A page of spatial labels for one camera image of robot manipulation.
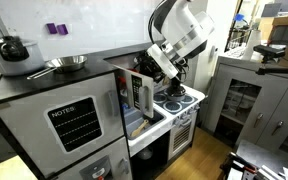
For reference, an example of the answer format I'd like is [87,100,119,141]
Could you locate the gray metal cabinet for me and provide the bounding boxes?
[202,54,288,158]

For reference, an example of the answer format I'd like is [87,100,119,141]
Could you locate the brown cardboard box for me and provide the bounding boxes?
[258,14,288,69]

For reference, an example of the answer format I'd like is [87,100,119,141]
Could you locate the wire rack shelf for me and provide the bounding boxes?
[228,28,249,58]

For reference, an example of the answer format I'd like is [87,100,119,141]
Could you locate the gray sink basin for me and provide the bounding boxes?
[123,107,167,141]

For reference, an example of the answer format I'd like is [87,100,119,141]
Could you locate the wooden spoon with hole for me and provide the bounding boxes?
[130,119,150,139]

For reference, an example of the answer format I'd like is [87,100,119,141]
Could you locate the whiteboard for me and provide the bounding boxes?
[0,0,169,62]

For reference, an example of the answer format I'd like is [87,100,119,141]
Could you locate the gray cooktop with burners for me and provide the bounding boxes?
[152,89,199,116]

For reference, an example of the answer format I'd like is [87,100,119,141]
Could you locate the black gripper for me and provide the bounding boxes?
[135,50,168,84]

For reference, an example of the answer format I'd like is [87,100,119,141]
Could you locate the small gray pot black lid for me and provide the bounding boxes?
[165,84,187,102]

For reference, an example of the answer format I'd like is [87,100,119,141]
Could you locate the blue plastic container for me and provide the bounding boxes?
[233,13,246,24]

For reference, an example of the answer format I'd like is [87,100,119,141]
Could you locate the white paper sheets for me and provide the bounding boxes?
[227,164,288,180]

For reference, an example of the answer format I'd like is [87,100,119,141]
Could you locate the fridge door with dispenser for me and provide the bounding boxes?
[54,135,134,180]

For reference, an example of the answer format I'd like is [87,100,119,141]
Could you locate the toy kitchen playset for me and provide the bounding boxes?
[0,37,207,180]

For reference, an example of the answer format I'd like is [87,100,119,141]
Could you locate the steel frying pan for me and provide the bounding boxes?
[26,55,88,81]

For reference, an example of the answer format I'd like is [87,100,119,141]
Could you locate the gray fridge door handle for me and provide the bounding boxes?
[107,89,120,118]
[118,157,131,176]

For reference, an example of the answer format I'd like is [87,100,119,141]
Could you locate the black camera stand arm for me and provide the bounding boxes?
[255,66,288,76]

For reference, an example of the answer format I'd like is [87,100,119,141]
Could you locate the white plastic bottle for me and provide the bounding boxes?
[242,29,264,62]

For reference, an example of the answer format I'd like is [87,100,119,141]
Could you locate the silver cabinet handle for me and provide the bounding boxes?
[253,112,264,129]
[271,119,285,137]

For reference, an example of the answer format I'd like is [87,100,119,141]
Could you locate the white microwave door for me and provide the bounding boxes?
[113,64,156,120]

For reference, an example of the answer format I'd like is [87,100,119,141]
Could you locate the gray microwave door handle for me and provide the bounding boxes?
[138,85,151,115]

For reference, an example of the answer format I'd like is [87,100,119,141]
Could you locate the white oven door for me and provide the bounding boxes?
[167,113,198,162]

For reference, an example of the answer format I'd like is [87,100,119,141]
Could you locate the black orange hand tools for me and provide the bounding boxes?
[218,151,263,180]

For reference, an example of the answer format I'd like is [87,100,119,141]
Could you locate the purple magnet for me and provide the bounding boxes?
[56,23,69,36]
[46,22,58,35]

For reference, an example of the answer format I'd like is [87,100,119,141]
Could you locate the fridge door with chalkboard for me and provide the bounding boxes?
[0,72,126,178]

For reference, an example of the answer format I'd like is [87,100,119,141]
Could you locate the black camera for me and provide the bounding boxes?
[252,44,287,64]

